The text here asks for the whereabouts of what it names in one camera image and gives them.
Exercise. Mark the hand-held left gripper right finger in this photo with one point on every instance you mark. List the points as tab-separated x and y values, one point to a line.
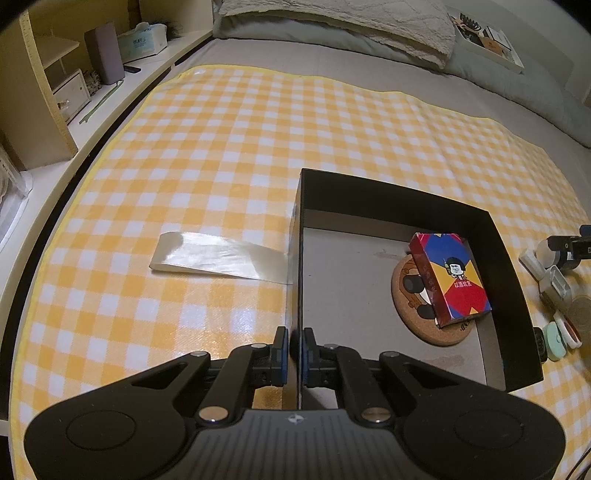
305	362

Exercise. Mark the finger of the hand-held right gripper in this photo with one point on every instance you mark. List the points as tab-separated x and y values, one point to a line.
572	243

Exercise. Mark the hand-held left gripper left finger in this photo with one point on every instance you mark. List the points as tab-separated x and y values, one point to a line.
284	362

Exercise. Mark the dark blue bottle silver cap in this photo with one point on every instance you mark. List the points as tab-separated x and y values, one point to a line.
567	264

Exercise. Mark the red and white round case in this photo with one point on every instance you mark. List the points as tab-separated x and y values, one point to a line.
569	330

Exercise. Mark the small black rounded device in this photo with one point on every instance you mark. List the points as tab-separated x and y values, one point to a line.
539	345

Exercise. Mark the colourful cartoon card box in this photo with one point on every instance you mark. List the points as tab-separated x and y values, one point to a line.
455	277

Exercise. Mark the round cork coaster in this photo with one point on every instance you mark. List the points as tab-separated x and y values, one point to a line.
415	300

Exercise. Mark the black cardboard box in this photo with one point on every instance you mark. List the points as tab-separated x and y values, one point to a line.
392	203

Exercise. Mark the open grey white case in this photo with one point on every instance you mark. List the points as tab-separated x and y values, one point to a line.
556	284

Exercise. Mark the small white rectangular case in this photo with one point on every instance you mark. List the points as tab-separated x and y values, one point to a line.
532	263

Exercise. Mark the round grey disc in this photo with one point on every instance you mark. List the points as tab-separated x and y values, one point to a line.
581	313

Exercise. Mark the mint green round case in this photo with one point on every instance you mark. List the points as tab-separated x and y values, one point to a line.
555	341

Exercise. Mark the clear tape strip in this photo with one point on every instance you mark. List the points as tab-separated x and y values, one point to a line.
217	256

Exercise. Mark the blue-grey duvet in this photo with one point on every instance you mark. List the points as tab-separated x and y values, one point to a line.
517	87

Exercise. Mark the yellow white checked mat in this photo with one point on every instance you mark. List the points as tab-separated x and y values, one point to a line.
231	152

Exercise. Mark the white tray of small things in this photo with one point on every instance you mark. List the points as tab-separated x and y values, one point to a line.
489	39

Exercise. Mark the grey textured pillow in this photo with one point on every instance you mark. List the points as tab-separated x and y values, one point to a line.
351	21

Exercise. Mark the green flat strip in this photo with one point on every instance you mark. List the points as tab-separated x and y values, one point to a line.
99	104

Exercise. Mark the clear plastic storage bin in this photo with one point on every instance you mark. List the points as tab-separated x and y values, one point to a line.
11	184

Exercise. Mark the small black remote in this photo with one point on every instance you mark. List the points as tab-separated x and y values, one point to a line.
132	69

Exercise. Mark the small white drawer box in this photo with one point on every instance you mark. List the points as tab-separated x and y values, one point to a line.
69	94

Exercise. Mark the pale green tissue box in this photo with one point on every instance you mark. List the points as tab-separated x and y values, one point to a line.
141	39

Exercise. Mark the wooden bedside shelf unit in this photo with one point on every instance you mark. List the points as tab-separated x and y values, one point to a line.
51	92

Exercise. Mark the purple rectangular box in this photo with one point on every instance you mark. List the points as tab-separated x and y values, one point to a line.
105	53

